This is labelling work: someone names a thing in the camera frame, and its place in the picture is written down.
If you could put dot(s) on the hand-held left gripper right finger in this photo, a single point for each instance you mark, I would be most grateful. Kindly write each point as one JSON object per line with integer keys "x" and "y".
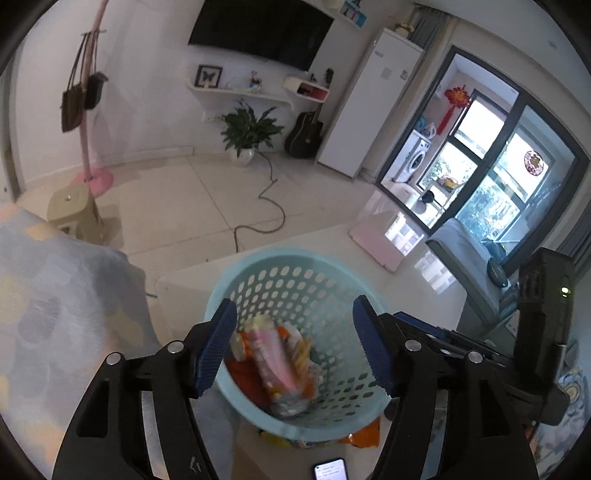
{"x": 374, "y": 350}

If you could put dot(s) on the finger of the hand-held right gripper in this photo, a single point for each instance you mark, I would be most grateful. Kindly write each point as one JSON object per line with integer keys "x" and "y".
{"x": 443, "y": 334}

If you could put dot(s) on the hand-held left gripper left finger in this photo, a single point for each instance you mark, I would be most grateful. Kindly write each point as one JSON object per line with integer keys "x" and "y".
{"x": 212, "y": 350}

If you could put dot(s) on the orange foil snack packet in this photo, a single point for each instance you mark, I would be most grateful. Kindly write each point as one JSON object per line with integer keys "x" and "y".
{"x": 242, "y": 381}

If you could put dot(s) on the pink white plastic bottle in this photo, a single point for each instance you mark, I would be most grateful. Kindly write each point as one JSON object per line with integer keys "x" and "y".
{"x": 279, "y": 364}

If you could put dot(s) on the light blue plastic basket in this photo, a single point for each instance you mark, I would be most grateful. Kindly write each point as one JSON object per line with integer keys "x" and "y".
{"x": 295, "y": 286}

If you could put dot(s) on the grey sofa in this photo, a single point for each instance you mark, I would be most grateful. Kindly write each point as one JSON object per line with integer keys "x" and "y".
{"x": 466, "y": 263}

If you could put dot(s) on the orange snack wrapper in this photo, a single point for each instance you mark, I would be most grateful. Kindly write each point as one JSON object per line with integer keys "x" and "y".
{"x": 362, "y": 434}

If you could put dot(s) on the floral patterned cloth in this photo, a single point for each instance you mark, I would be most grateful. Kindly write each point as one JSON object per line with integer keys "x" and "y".
{"x": 575, "y": 401}

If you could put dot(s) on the pink floor mat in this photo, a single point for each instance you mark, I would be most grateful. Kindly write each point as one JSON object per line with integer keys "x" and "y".
{"x": 376, "y": 242}

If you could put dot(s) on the yellow snack wrapper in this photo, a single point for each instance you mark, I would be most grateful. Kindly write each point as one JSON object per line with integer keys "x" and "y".
{"x": 291, "y": 441}

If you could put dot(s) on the black smartphone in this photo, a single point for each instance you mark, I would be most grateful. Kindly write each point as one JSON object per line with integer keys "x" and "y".
{"x": 331, "y": 470}

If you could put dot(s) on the round red window decal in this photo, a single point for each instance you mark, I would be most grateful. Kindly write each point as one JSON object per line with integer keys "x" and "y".
{"x": 533, "y": 162}

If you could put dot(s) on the yellow toy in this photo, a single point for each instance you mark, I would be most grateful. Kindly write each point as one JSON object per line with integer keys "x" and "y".
{"x": 448, "y": 181}

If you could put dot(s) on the patterned grey tablecloth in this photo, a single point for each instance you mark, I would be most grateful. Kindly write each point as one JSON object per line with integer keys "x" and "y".
{"x": 55, "y": 295}

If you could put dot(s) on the white washing machine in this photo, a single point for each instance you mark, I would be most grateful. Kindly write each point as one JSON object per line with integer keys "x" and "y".
{"x": 413, "y": 159}

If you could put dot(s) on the green plastic stool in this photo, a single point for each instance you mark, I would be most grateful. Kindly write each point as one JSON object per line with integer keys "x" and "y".
{"x": 74, "y": 205}

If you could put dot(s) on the blue detergent bottle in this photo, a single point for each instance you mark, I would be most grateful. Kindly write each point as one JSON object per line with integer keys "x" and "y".
{"x": 425, "y": 129}

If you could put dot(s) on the potted green plant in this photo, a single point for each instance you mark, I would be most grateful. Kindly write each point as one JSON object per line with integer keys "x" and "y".
{"x": 249, "y": 134}

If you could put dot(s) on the black acoustic guitar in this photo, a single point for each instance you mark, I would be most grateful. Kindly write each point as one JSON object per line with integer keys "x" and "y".
{"x": 302, "y": 136}

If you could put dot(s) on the red knot decoration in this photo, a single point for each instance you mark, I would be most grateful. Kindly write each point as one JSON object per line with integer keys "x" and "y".
{"x": 457, "y": 97}

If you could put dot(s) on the white refrigerator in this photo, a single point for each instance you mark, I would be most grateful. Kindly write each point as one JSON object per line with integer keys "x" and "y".
{"x": 369, "y": 101}

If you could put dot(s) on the pink coat rack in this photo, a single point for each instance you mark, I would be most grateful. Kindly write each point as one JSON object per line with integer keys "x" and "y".
{"x": 85, "y": 138}

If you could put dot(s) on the small figurine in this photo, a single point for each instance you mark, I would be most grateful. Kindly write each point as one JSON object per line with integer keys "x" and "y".
{"x": 255, "y": 82}

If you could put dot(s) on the framed butterfly picture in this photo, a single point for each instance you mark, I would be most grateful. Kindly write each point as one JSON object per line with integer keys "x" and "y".
{"x": 209, "y": 76}

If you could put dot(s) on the brown hanging bag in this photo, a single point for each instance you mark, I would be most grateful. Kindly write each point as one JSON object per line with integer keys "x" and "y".
{"x": 71, "y": 108}

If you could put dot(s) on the black hanging bag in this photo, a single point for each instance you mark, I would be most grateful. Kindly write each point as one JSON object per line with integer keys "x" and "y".
{"x": 94, "y": 90}

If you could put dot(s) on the grey curtain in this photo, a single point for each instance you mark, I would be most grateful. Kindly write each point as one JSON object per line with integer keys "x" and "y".
{"x": 429, "y": 27}

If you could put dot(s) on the dark sliding door frame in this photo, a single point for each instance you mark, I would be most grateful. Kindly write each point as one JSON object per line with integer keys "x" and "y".
{"x": 510, "y": 134}

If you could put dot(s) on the wall power outlet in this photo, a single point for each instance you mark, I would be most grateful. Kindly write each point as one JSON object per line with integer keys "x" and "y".
{"x": 211, "y": 117}

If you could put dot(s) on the curved white wall shelf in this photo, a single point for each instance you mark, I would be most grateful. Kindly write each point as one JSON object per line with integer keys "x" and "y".
{"x": 240, "y": 93}

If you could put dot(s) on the white pink wall cubby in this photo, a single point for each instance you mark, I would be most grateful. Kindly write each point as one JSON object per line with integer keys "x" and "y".
{"x": 304, "y": 88}

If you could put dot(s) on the wall-mounted television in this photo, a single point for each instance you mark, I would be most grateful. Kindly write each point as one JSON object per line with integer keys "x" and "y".
{"x": 263, "y": 32}

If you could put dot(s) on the blue double wall cubby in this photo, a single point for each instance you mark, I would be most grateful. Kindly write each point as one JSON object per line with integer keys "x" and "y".
{"x": 355, "y": 14}

